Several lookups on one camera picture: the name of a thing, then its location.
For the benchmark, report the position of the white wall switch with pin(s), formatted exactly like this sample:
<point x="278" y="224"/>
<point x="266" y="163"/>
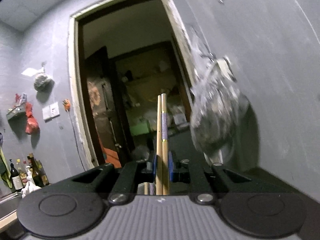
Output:
<point x="46" y="113"/>

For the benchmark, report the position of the wooden door frame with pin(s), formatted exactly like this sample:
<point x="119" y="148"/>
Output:
<point x="75" y="92"/>

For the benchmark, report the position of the white wall socket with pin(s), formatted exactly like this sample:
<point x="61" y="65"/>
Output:
<point x="55" y="110"/>

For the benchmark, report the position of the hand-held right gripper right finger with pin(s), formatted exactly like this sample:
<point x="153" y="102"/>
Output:
<point x="172" y="166"/>

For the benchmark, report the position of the hanging clear plastic bag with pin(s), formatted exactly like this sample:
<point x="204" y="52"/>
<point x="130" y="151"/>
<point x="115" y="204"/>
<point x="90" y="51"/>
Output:
<point x="215" y="110"/>

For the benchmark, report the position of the wooden shelf unit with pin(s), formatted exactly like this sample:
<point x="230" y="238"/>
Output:
<point x="150" y="80"/>

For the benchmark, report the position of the wooden chopstick purple band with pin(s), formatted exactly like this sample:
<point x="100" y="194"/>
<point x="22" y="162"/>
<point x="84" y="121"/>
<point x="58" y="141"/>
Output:
<point x="165" y="155"/>
<point x="147" y="189"/>

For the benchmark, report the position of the dark wine bottle white label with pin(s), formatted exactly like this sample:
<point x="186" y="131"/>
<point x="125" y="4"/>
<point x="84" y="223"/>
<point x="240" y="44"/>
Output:
<point x="16" y="180"/>

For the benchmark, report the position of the grey wall basket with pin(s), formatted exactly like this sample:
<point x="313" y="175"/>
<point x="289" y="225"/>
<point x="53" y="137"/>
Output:
<point x="15" y="112"/>

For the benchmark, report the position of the yellow cap sauce bottle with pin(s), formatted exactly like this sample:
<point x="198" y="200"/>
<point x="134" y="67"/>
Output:
<point x="20" y="170"/>

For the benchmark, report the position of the red plastic bag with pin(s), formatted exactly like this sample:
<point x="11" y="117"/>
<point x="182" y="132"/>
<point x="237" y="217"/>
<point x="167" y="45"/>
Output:
<point x="32" y="125"/>

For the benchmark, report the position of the brown glass bottle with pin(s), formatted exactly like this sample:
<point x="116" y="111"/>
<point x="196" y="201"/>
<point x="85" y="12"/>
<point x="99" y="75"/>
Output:
<point x="37" y="172"/>

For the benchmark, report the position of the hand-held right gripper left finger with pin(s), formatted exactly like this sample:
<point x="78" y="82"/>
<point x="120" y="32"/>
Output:
<point x="153" y="166"/>

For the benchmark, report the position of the green hanging cloth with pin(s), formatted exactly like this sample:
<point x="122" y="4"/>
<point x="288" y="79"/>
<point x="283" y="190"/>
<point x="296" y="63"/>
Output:
<point x="5" y="170"/>

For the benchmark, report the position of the hanging grey mesh bag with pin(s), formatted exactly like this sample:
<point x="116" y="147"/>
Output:
<point x="43" y="81"/>

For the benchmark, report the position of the metal wall faucet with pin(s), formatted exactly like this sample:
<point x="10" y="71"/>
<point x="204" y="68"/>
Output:
<point x="225" y="63"/>

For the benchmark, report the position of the dark wooden door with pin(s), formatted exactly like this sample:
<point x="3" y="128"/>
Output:
<point x="100" y="105"/>

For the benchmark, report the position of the white cloth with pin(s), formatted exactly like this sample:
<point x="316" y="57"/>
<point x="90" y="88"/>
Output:
<point x="31" y="190"/>

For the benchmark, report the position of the green box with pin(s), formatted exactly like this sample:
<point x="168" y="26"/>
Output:
<point x="140" y="128"/>

